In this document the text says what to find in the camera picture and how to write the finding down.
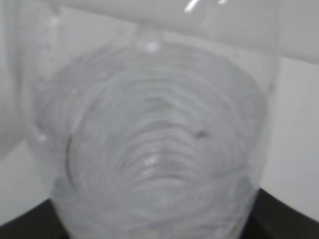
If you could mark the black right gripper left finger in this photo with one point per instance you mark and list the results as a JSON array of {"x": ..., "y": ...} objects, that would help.
[{"x": 40, "y": 222}]

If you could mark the clear water bottle red label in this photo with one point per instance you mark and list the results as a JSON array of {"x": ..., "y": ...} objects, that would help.
[{"x": 149, "y": 119}]

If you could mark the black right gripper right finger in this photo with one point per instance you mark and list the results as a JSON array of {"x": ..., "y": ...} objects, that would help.
[{"x": 272, "y": 219}]

